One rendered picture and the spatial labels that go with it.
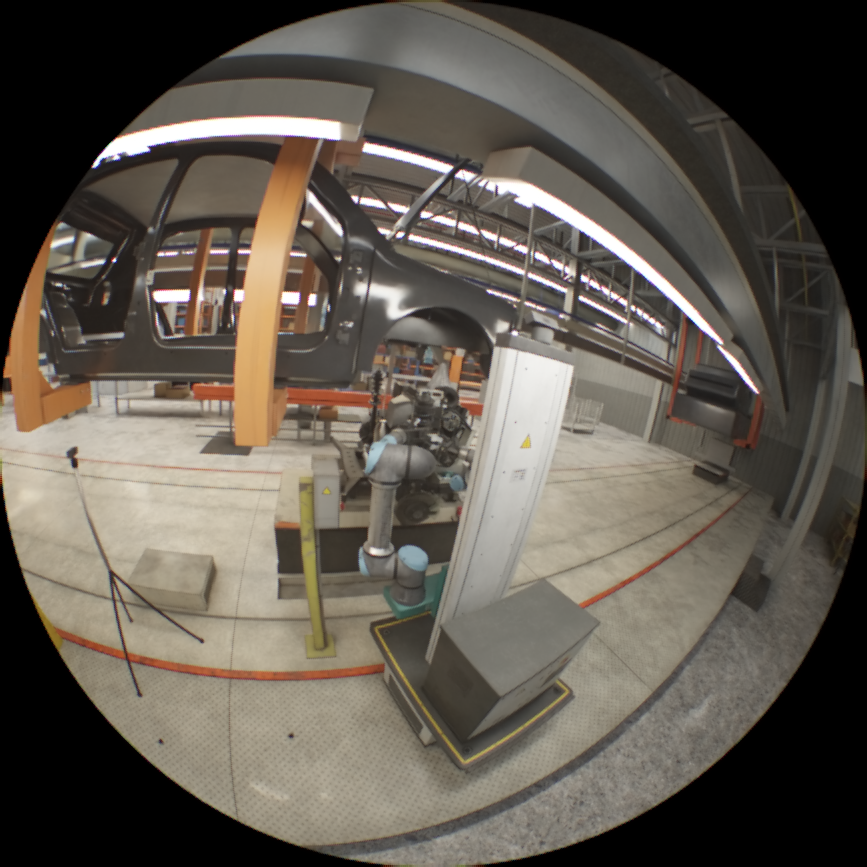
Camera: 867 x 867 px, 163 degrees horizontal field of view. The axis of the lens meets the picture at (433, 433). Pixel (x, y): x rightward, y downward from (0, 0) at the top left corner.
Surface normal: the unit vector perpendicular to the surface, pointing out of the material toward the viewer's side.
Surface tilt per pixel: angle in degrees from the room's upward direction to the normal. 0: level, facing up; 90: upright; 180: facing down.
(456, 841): 0
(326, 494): 90
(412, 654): 0
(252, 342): 90
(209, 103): 117
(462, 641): 0
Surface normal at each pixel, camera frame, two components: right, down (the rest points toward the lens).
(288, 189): 0.36, 0.30
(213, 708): 0.15, -0.95
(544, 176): 0.26, 0.70
